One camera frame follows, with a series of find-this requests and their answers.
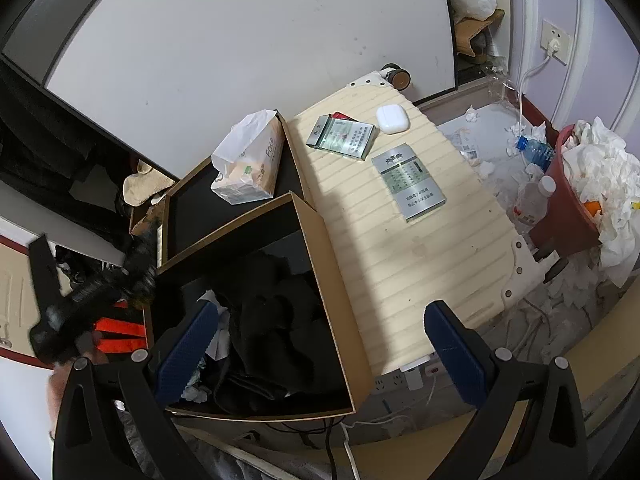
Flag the white paper sheet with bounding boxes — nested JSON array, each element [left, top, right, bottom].
[[197, 290, 233, 361]]

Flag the deep black-lined cardboard box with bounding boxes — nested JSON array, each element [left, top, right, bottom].
[[142, 191, 373, 421]]

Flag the soft tissue pack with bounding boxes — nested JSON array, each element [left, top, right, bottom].
[[211, 109, 286, 205]]

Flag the black cable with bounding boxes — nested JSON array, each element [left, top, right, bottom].
[[260, 417, 336, 480]]

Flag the white plug cable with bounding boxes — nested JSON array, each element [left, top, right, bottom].
[[515, 50, 555, 126]]

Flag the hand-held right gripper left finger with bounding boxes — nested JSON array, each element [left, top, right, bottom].
[[52, 300, 221, 480]]

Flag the white wardrobe sliding door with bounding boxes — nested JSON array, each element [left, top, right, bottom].
[[0, 0, 458, 181]]

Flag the clear plastic wrapper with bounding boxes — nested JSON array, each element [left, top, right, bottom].
[[487, 57, 521, 111]]

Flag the white earbuds case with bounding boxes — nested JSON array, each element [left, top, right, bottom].
[[376, 104, 410, 134]]

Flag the silver cigarette pack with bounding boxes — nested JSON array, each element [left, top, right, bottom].
[[371, 143, 447, 222]]

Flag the shallow black-lined cardboard box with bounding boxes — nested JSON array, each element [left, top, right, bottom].
[[159, 109, 317, 268]]

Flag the black garment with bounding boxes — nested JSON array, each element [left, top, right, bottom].
[[215, 255, 351, 411]]

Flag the red trash bin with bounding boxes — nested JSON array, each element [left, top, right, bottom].
[[529, 124, 603, 258]]

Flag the cream door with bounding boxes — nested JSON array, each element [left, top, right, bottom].
[[0, 232, 61, 361]]

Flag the cream fleece garment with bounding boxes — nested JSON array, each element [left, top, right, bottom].
[[122, 160, 173, 206]]

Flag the folded brown cardboard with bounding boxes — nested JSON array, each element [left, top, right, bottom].
[[452, 7, 506, 58]]

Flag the white power strip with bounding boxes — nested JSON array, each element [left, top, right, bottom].
[[372, 355, 446, 403]]

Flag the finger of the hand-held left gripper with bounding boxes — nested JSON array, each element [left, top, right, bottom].
[[124, 230, 160, 307]]

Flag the crumpled white tissue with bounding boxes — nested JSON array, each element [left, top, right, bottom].
[[180, 384, 212, 405]]

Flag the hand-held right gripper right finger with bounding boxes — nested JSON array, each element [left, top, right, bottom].
[[422, 299, 588, 480]]

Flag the white charger cable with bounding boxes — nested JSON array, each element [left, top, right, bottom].
[[342, 400, 436, 480]]

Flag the clear bottle with white cap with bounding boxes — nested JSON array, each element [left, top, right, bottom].
[[511, 176, 557, 226]]

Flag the row of hanging black clothes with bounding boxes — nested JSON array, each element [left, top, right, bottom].
[[0, 67, 146, 261]]

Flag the open green cigarette pack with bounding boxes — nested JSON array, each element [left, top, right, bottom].
[[306, 115, 376, 161]]

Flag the white wall outlet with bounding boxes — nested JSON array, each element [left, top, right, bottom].
[[540, 19, 573, 66]]

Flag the red bin with tissues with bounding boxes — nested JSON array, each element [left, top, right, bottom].
[[562, 117, 640, 288]]

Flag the blue-label water bottle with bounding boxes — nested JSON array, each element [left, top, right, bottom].
[[515, 135, 556, 168]]

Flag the scattered crumpled floor tissues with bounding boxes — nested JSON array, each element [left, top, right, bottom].
[[450, 105, 601, 341]]

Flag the person's left hand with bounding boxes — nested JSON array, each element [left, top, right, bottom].
[[46, 332, 110, 438]]

